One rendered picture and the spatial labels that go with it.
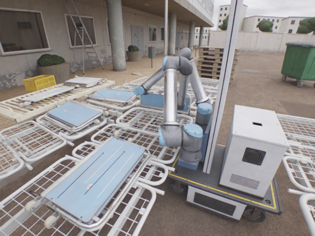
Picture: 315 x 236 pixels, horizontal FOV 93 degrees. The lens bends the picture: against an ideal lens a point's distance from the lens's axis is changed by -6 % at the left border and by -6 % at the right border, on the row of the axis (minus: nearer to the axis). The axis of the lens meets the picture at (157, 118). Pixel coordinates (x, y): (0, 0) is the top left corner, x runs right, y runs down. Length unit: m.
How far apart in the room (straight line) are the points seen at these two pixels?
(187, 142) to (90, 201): 0.75
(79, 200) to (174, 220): 0.85
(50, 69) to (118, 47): 2.89
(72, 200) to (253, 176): 1.22
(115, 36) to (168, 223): 7.08
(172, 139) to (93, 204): 0.65
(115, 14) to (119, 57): 1.70
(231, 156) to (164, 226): 0.82
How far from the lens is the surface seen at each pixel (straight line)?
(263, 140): 1.19
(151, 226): 1.59
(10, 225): 1.40
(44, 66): 6.53
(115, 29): 7.64
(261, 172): 1.36
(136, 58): 10.84
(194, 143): 1.23
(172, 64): 1.35
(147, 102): 2.28
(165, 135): 1.19
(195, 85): 1.72
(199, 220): 1.66
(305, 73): 7.02
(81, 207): 1.10
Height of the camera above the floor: 1.41
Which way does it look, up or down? 27 degrees down
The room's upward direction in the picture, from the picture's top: straight up
